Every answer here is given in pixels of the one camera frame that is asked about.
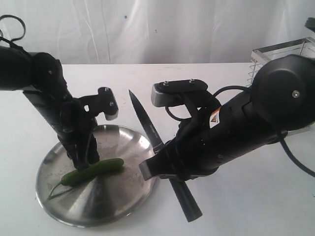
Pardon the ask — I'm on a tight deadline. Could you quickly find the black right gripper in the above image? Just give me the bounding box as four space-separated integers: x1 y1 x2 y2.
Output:
139 115 221 181

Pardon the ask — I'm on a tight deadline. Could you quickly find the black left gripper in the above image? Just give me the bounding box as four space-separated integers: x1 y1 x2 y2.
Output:
48 98 99 170

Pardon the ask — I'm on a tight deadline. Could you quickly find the green cucumber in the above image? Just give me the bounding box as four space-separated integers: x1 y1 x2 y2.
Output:
48 158 124 199

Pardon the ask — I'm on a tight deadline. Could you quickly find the black kitchen knife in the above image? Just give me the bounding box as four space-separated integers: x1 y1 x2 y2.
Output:
128 90 202 222

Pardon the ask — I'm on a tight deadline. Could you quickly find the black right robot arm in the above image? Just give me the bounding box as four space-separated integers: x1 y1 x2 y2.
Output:
137 55 315 180

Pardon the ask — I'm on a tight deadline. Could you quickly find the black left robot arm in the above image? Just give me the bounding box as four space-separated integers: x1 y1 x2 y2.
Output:
0 46 99 170

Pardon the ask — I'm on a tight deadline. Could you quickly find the round stainless steel plate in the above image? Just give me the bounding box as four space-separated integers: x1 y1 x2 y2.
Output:
35 125 156 228

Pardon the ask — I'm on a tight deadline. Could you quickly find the white backdrop curtain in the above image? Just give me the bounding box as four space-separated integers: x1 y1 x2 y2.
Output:
0 0 315 64

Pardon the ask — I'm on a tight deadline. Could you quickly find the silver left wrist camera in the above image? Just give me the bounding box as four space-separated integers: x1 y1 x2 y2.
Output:
97 87 119 120

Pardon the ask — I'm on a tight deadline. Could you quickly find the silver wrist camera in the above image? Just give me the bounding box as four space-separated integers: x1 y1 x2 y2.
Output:
151 79 208 107
97 87 119 120

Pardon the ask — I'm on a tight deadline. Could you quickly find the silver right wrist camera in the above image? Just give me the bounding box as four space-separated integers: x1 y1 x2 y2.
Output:
151 79 208 107

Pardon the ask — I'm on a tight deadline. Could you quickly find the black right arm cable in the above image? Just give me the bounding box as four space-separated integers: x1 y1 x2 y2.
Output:
164 85 315 177

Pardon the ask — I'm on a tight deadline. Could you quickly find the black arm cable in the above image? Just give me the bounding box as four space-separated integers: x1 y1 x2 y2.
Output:
0 14 27 47
164 85 315 177

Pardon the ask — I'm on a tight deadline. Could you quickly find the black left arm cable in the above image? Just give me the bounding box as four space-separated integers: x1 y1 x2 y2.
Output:
0 14 27 47

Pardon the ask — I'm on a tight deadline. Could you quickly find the steel wire utensil rack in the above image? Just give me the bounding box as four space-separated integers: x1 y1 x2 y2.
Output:
247 37 315 87

